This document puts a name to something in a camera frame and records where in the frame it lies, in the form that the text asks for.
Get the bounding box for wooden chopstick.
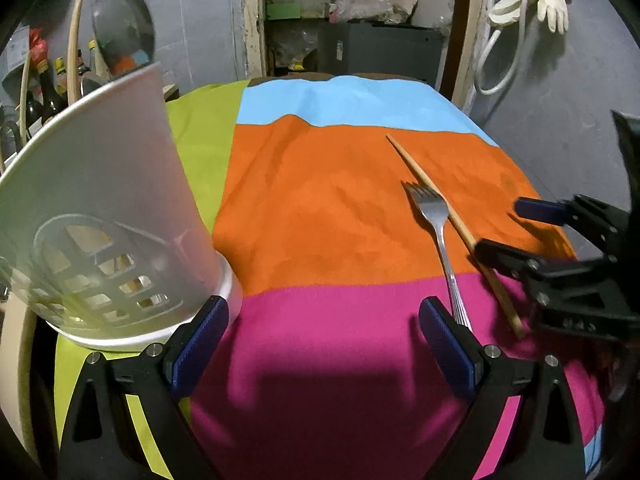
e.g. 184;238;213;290
18;50;30;146
386;134;525;339

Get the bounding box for white utensil caddy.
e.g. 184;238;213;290
1;64;242;352

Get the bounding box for metal fork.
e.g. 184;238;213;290
402;182;473;332

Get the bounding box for metal spoon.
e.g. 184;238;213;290
91;0;155;78

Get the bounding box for colourful striped tablecloth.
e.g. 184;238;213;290
52;72;606;480

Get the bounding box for white rubber gloves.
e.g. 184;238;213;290
488;0;572;35

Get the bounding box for dark grey cabinet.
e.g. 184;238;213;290
317;22;444;86

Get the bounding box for dark soy sauce bottle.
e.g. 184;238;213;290
37;58;66;124

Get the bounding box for clear plastic bag on cabinet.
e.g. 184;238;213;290
330;0;394;23

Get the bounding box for red plastic bag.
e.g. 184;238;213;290
29;28;48;65

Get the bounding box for white hose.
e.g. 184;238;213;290
472;0;533;98

